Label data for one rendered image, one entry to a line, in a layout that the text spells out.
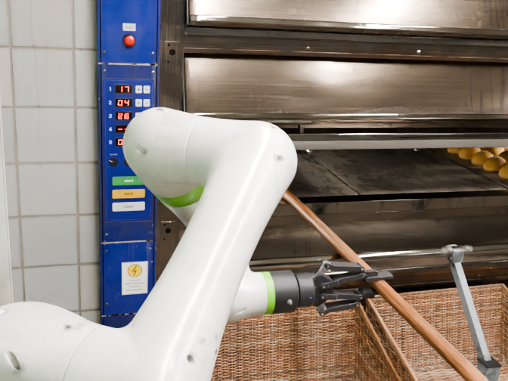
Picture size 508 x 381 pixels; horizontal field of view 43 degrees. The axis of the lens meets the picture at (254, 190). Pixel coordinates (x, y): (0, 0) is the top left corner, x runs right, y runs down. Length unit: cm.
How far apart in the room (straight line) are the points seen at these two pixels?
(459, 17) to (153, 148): 129
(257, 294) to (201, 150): 47
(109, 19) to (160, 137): 76
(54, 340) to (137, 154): 36
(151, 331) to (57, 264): 119
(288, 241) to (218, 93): 54
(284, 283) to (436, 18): 101
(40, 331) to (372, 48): 142
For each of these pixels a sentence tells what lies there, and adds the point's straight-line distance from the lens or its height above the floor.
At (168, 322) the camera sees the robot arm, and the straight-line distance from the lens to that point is 74.
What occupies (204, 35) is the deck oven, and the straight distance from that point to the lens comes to 178.
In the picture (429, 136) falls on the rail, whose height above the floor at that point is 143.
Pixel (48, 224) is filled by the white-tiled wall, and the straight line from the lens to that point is 187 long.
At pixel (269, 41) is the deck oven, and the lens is 183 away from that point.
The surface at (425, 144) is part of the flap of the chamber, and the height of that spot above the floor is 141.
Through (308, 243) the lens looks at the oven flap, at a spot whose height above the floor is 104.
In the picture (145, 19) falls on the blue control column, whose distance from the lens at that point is 172.
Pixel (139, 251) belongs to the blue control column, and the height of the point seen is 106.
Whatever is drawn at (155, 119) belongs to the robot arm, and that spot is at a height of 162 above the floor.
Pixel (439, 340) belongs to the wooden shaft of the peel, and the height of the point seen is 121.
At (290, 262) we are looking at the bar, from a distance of 161.
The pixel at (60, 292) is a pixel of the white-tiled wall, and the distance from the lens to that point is 196.
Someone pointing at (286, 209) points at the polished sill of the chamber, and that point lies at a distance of 197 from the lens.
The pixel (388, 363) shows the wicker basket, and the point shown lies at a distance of 200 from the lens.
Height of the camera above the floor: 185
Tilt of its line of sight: 19 degrees down
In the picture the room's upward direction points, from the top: 4 degrees clockwise
